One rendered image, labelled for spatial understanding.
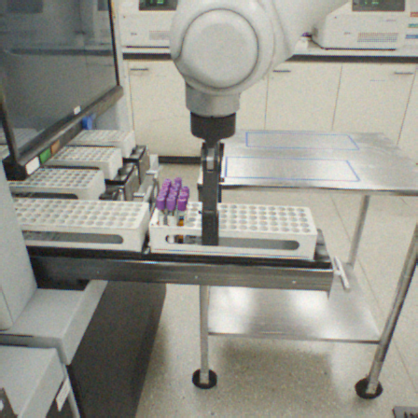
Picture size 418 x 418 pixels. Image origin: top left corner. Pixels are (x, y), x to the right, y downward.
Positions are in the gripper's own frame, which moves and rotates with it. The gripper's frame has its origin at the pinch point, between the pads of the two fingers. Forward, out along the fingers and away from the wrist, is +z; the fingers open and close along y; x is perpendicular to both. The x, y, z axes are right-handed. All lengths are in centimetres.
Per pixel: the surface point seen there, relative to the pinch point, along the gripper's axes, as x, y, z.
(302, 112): -53, 229, 40
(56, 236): 30.8, -1.0, 5.0
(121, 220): 17.0, -1.2, 0.5
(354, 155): -39, 47, 4
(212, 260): -0.4, -5.8, 5.4
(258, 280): -9.0, -6.8, 8.5
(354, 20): -80, 230, -22
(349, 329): -43, 30, 58
